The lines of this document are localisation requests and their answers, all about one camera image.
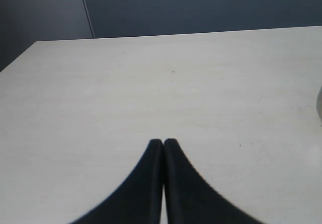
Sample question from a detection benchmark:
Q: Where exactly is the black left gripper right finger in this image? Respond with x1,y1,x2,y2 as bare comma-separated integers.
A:
164,138,260,223

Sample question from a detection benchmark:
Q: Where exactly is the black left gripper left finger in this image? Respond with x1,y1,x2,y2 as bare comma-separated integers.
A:
74,139,164,223

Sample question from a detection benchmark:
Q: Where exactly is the stainless steel cup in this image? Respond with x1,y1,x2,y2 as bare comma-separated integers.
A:
316,87,322,120

